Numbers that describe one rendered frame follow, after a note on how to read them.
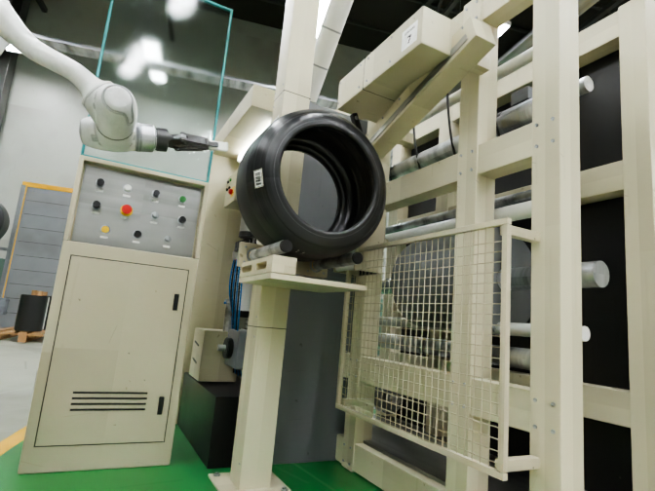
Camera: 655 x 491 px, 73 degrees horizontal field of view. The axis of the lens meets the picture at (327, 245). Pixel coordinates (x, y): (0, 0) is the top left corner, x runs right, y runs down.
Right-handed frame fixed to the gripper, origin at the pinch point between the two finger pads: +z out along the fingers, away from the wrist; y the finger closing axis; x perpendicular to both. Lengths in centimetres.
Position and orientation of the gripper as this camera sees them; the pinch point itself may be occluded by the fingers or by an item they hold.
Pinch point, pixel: (217, 146)
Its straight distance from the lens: 160.3
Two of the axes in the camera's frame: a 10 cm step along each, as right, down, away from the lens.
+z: 8.8, 0.0, 4.7
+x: 0.5, 9.9, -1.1
